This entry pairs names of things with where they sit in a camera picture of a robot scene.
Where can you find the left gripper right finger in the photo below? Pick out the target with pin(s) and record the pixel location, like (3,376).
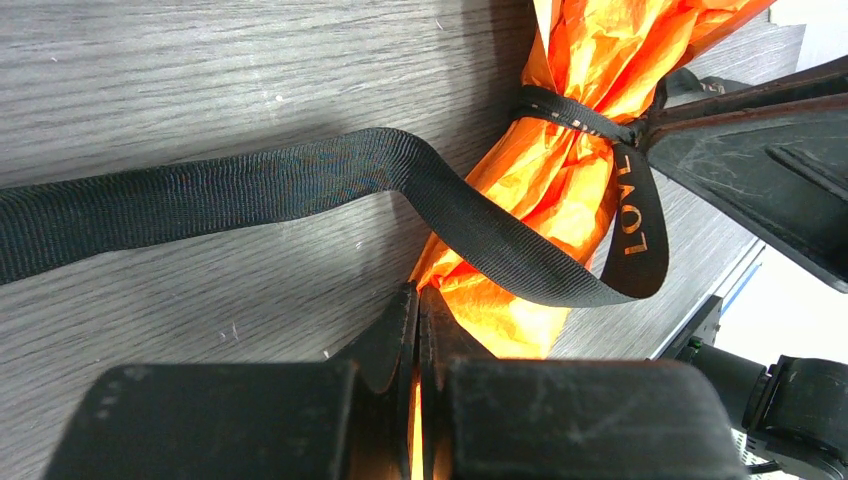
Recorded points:
(488,418)

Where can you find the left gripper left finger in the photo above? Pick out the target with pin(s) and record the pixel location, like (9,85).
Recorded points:
(347,417)

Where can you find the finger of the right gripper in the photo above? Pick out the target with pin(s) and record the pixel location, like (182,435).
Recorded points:
(772,157)

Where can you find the orange flower bouquet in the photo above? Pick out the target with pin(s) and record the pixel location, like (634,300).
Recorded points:
(608,55)

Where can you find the black ribbon gold lettering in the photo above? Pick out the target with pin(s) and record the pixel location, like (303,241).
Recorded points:
(50,225)

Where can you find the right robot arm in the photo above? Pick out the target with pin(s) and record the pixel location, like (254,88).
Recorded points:
(793,413)

